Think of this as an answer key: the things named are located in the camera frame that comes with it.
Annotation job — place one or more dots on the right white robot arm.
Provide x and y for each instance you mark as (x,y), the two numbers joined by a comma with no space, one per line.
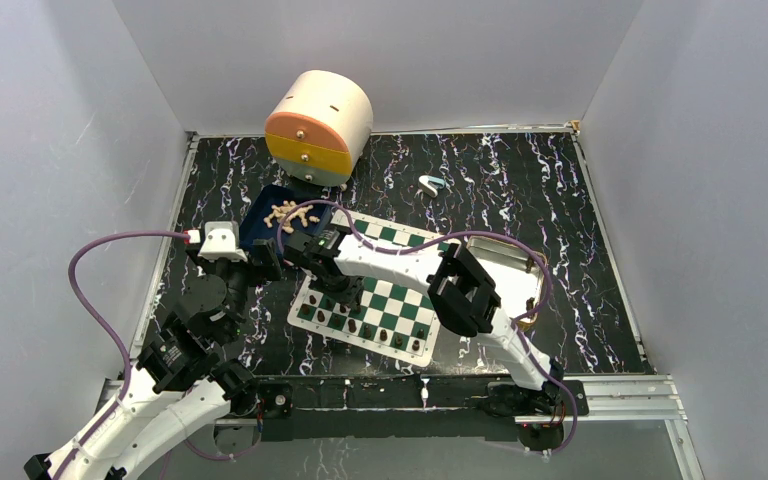
(463,297)

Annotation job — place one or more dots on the pile of light chess pieces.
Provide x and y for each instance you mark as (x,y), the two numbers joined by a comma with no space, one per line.
(285,216)

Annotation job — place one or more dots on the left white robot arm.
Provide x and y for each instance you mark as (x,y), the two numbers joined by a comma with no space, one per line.
(178,383)

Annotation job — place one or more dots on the round drawer cabinet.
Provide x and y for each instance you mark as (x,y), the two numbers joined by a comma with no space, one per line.
(319,129)

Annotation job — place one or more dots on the dark blue plastic bin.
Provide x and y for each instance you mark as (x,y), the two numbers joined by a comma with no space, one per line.
(252,227)

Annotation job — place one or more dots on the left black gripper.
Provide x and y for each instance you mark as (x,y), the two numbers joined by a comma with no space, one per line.
(266,269)

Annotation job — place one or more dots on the black base frame rail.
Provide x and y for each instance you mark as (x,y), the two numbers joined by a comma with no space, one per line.
(489,407)

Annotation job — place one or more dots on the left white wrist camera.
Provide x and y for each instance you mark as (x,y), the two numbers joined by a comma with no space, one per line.
(221,241)

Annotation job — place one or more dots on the small white blue clip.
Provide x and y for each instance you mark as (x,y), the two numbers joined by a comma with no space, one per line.
(431,186)

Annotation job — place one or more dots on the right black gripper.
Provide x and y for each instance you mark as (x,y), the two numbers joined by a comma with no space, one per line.
(350,297)

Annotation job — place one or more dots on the green white chess board mat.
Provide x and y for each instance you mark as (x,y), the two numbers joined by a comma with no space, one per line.
(383,305)

